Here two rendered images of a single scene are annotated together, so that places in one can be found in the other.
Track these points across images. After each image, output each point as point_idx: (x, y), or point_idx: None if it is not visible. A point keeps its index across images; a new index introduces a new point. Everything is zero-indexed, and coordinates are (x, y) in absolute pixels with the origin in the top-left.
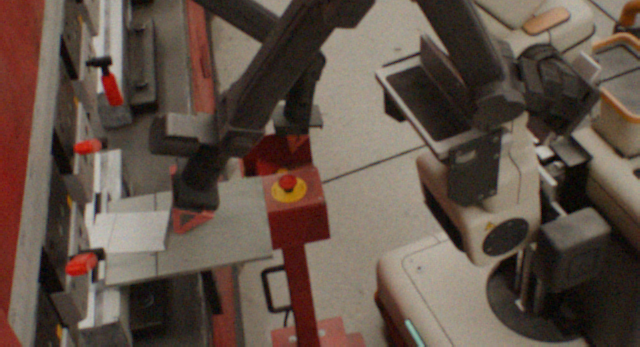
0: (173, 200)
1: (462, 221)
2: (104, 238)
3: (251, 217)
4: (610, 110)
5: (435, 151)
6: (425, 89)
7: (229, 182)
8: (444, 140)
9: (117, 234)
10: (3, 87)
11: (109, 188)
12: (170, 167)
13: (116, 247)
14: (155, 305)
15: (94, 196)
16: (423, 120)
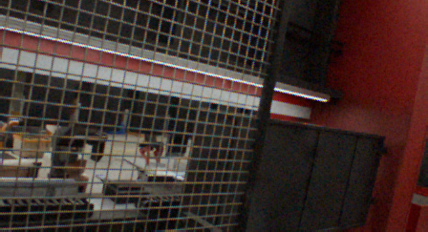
0: (161, 146)
1: (86, 178)
2: (168, 173)
3: (142, 159)
4: (48, 145)
5: (107, 137)
6: (77, 134)
7: (129, 160)
8: (101, 136)
9: (164, 172)
10: None
11: (139, 180)
12: (147, 146)
13: (170, 172)
14: None
15: (150, 175)
16: (93, 136)
